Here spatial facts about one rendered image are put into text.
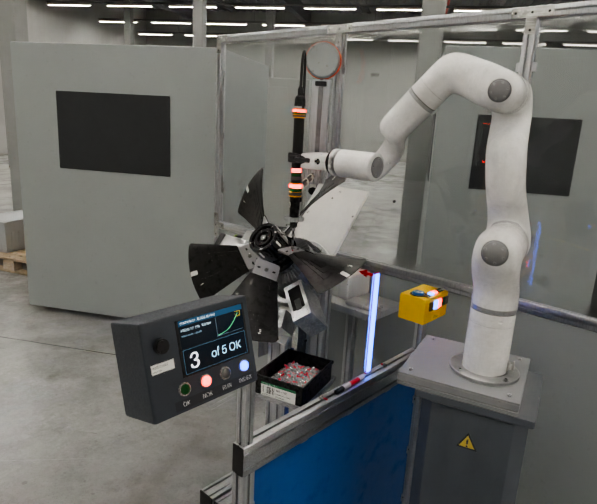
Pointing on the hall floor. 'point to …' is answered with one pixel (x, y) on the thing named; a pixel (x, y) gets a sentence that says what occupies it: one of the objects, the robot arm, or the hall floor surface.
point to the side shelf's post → (349, 348)
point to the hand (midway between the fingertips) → (297, 157)
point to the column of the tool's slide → (321, 121)
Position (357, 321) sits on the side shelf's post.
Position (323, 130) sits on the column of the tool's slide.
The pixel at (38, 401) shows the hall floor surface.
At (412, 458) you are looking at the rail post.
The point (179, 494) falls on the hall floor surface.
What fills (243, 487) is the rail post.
